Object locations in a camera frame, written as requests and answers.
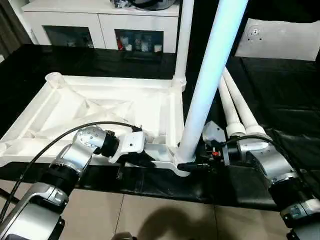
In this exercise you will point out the white plastic table top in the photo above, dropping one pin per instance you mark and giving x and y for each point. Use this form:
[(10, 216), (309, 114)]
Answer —
[(100, 105)]

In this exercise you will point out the grey curtain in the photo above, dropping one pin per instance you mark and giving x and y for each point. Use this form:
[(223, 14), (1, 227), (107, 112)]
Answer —
[(12, 25)]

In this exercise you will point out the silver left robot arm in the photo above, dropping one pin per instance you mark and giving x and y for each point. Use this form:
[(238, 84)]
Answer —
[(62, 170)]

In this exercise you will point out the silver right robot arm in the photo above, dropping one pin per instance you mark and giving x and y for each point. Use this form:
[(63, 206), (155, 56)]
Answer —
[(275, 165)]

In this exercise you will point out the black table mat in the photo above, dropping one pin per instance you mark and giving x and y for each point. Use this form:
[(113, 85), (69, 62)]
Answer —
[(287, 100)]

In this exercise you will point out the white cabinet with glass doors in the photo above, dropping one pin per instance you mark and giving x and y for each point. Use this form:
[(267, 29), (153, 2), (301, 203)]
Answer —
[(100, 22)]

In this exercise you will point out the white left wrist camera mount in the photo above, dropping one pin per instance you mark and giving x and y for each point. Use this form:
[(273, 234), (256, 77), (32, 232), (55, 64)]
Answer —
[(132, 145)]

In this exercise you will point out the dark robot foot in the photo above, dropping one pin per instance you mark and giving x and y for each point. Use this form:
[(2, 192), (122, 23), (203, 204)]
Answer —
[(123, 236)]

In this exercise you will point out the dark helmet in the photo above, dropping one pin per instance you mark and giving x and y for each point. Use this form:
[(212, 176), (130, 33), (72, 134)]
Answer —
[(152, 3)]

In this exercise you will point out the black cabinet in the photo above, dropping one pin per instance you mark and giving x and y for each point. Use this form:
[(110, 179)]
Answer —
[(202, 25)]

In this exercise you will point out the white plastic seat panel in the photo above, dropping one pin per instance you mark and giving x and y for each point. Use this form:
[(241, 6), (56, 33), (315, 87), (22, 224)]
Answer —
[(277, 40)]

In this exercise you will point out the white plastic table leg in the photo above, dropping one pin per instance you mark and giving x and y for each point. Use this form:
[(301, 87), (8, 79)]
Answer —
[(183, 37), (242, 107), (230, 112), (212, 75)]

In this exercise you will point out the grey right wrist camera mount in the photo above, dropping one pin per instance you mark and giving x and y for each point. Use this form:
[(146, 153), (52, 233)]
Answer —
[(212, 131)]

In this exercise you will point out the black metal stand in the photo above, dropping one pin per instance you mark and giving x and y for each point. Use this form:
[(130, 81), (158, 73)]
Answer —
[(10, 195)]

